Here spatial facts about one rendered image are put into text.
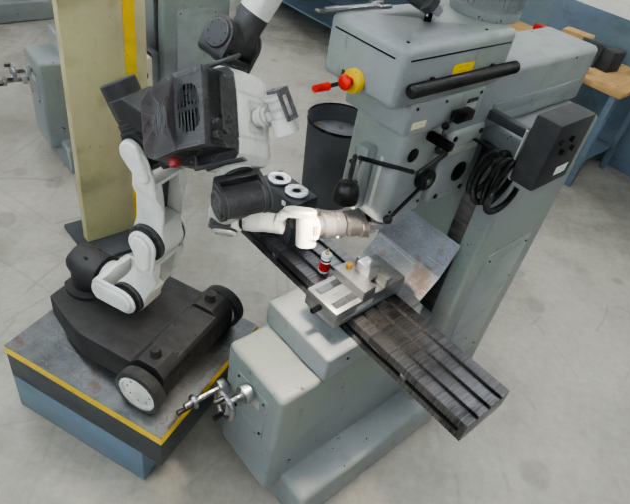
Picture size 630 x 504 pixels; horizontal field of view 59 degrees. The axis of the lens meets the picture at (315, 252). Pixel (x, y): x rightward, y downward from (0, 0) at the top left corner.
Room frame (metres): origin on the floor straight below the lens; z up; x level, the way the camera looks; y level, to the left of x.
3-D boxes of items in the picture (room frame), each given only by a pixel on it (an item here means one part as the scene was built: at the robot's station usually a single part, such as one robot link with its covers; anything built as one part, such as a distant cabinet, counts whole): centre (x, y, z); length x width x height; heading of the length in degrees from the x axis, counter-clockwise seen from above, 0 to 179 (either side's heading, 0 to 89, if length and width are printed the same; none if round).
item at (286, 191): (1.80, 0.15, 1.03); 0.22 x 0.12 x 0.20; 51
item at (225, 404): (1.15, 0.17, 0.63); 0.16 x 0.12 x 0.12; 138
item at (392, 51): (1.53, -0.17, 1.81); 0.47 x 0.26 x 0.16; 138
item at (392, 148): (1.52, -0.16, 1.47); 0.21 x 0.19 x 0.32; 48
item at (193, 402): (1.22, 0.30, 0.51); 0.22 x 0.06 x 0.06; 138
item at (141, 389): (1.21, 0.53, 0.50); 0.20 x 0.05 x 0.20; 71
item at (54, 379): (1.53, 0.67, 0.20); 0.78 x 0.68 x 0.40; 71
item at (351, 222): (1.48, -0.08, 1.23); 0.13 x 0.12 x 0.10; 27
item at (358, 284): (1.45, -0.15, 1.02); 0.15 x 0.06 x 0.04; 49
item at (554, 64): (1.89, -0.50, 1.66); 0.80 x 0.23 x 0.20; 138
